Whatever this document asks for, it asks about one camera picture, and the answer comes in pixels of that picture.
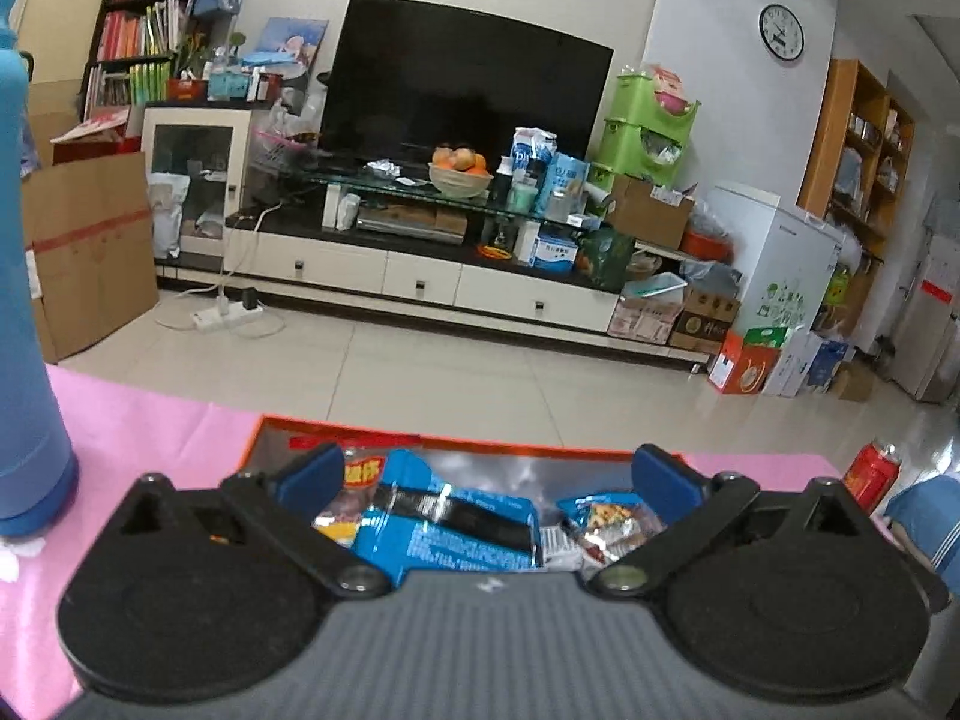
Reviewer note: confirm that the large red-taped cardboard box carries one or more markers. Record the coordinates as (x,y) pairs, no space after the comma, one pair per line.
(90,255)

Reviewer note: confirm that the large blue snack packet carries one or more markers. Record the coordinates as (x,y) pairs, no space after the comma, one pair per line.
(442,532)

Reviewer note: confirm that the green bag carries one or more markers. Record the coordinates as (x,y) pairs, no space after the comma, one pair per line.
(604,261)

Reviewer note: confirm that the wooden shelf unit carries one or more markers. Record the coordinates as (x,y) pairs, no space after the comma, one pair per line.
(825,135)

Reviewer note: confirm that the white power strip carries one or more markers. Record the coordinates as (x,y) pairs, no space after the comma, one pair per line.
(225,317)

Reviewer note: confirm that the teal tissue box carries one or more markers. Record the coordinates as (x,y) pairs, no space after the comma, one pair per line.
(229,86)

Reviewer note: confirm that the red basin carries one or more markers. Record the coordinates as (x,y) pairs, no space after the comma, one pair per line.
(705,246)

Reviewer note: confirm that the green stacking bins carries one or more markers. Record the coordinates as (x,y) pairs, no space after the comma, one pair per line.
(637,112)

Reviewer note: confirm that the beige standing air conditioner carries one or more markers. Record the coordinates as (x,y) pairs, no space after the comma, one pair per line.
(64,15)

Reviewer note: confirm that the dark bookshelf with books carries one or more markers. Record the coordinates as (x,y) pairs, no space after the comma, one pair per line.
(142,22)

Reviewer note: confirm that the bowl of oranges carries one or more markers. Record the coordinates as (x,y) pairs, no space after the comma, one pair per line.
(459,181)

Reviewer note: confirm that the white carton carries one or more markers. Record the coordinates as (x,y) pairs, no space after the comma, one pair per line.
(795,367)

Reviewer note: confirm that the light blue package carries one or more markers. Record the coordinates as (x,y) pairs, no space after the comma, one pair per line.
(564,184)

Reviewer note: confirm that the white TV stand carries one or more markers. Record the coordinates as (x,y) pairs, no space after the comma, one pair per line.
(337,270)

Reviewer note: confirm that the white glass-door cabinet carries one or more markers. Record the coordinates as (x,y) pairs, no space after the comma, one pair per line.
(195,157)

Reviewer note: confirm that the pink basket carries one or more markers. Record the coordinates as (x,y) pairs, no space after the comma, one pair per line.
(281,150)

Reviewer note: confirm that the blue white mask box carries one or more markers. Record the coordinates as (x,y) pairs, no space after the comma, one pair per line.
(553,256)

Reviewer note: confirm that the blue carton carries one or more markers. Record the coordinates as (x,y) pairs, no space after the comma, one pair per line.
(831,364)

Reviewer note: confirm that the orange gift box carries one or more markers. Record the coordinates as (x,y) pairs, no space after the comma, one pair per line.
(746,367)

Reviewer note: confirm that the pinkish carton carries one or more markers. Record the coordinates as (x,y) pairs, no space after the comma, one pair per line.
(643,321)

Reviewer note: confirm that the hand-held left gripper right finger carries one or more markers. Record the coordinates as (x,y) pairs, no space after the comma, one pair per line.
(664,476)

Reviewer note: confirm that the blue picture board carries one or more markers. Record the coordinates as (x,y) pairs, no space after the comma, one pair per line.
(289,45)

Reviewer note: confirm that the blue white standing bag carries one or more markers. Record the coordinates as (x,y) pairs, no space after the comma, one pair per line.
(534,154)

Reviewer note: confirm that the blue cookie snack packet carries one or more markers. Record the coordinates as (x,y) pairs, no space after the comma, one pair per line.
(607,514)

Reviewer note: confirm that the round wall clock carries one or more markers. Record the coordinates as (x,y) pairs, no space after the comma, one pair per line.
(781,31)

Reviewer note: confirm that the orange cardboard box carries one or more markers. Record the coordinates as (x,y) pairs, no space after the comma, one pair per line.
(480,469)

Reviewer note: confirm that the red soda can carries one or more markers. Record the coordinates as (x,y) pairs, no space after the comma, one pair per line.
(870,476)

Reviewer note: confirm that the open brown cardboard box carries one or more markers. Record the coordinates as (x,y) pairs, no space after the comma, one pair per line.
(645,214)

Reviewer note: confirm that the blue thermos flask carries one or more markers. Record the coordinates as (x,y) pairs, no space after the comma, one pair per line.
(30,315)

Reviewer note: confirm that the dark brown carton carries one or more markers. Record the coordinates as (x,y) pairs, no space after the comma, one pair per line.
(703,324)

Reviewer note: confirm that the clear red-trim peanut packet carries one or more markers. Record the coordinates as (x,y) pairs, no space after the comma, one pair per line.
(352,502)

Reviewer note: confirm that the small cardboard box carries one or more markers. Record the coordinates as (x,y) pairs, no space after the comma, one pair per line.
(853,384)

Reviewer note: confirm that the black television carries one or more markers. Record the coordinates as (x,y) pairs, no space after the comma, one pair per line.
(465,82)

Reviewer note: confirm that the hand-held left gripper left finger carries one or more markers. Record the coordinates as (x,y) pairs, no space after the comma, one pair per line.
(311,476)

